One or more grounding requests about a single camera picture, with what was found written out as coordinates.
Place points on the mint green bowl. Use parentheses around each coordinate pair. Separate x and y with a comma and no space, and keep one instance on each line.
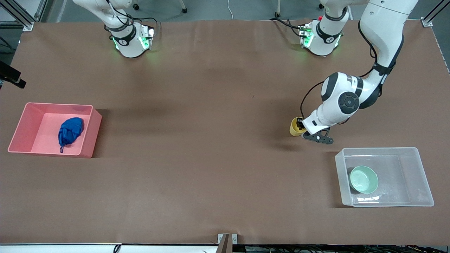
(364,181)

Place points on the metal table edge bracket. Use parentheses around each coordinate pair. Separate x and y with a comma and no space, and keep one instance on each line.
(235,239)

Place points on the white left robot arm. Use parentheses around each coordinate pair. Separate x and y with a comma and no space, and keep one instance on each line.
(383,31)

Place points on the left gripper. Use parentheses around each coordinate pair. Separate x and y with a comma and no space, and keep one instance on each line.
(300,124)

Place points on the blue cloth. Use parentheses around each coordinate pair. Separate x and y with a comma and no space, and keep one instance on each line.
(72,130)

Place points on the aluminium frame profile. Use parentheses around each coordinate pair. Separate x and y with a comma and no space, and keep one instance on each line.
(21,17)

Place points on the clear plastic box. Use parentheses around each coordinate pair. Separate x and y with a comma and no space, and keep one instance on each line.
(418,175)

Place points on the brown camera post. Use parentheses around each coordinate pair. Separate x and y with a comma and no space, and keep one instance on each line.
(225,246)

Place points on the yellow plastic cup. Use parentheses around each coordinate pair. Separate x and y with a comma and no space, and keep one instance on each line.
(293,130)

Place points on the pink plastic bin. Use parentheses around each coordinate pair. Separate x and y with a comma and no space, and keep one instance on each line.
(35,135)

